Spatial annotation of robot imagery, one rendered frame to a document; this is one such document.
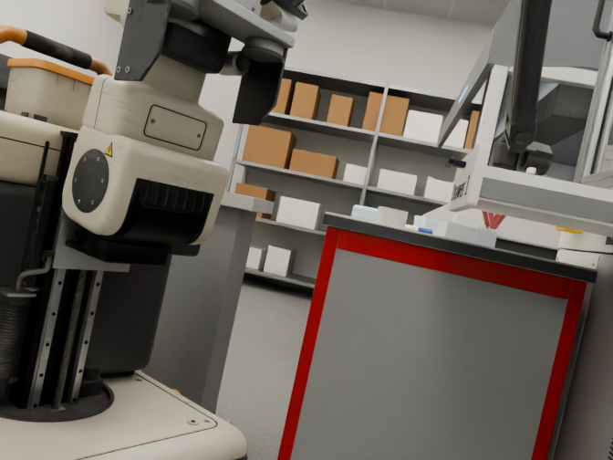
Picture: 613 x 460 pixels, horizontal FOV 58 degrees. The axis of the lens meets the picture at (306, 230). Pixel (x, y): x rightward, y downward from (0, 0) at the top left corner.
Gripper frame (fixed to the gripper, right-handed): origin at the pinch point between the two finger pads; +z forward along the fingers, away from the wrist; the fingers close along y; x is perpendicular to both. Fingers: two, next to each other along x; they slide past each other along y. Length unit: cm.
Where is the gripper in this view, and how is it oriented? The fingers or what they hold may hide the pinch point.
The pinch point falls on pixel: (491, 224)
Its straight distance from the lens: 141.4
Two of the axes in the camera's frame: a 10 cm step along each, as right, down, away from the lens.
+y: -0.1, -0.4, 10.0
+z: -2.0, 9.8, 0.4
